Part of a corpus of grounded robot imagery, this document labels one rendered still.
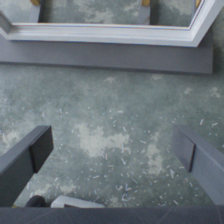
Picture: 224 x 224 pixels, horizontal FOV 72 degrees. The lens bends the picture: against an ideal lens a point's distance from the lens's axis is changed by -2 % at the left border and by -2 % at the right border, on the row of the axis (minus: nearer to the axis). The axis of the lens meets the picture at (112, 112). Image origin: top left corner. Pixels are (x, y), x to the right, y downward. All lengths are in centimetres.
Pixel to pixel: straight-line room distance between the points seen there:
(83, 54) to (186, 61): 59
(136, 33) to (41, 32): 56
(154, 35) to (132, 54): 15
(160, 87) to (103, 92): 33
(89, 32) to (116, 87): 35
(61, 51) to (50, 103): 33
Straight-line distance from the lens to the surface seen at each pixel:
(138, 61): 94
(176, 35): 99
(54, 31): 107
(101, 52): 97
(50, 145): 17
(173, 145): 17
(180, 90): 98
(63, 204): 91
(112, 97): 93
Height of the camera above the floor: 90
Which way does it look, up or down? 81 degrees down
